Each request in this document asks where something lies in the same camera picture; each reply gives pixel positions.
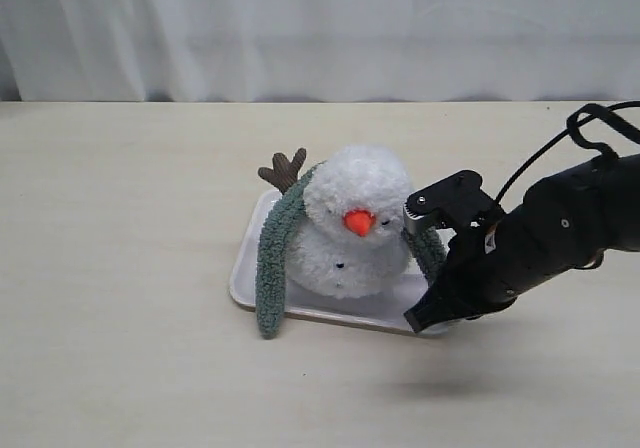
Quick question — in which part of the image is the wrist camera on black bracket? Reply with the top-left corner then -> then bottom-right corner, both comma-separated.
404,169 -> 505,234

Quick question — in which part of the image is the white plush snowman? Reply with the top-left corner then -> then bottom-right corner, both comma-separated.
257,144 -> 412,299

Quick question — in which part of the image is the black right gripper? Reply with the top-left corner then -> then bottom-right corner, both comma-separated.
403,227 -> 517,333

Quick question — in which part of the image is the white backdrop curtain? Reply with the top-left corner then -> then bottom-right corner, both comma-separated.
1,0 -> 639,102

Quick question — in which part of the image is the black camera cable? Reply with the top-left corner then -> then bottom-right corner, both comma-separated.
494,100 -> 640,204

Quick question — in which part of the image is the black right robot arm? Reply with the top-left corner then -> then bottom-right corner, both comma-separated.
404,155 -> 639,333

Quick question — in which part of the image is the green fuzzy scarf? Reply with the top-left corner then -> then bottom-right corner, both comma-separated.
254,155 -> 446,339

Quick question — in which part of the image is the white plastic tray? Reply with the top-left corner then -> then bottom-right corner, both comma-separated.
228,189 -> 427,336

